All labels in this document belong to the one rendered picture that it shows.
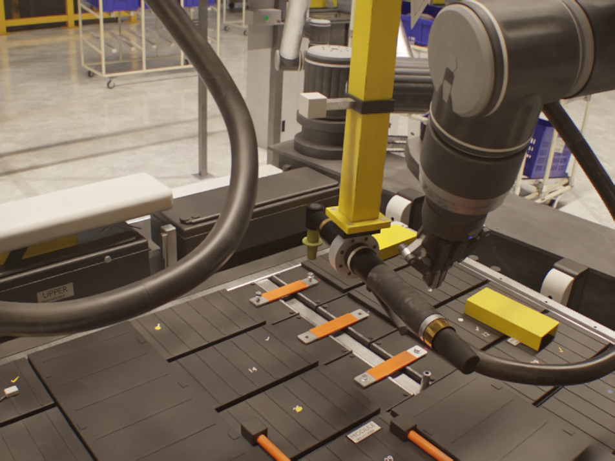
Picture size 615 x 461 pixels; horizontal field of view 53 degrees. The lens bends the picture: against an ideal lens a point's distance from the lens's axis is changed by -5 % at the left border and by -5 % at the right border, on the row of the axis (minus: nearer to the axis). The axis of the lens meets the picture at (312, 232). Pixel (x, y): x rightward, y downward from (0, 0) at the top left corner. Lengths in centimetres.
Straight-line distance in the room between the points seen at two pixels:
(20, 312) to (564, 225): 165
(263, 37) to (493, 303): 292
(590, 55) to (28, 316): 55
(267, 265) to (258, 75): 372
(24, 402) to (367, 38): 73
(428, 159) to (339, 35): 515
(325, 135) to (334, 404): 138
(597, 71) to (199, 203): 93
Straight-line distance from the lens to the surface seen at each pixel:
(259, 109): 506
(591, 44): 64
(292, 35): 325
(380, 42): 97
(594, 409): 111
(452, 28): 61
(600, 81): 67
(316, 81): 220
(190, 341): 111
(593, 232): 200
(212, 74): 72
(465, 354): 87
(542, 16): 62
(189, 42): 73
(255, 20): 376
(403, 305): 95
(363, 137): 99
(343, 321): 118
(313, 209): 121
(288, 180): 150
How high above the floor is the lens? 166
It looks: 26 degrees down
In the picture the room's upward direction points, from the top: 4 degrees clockwise
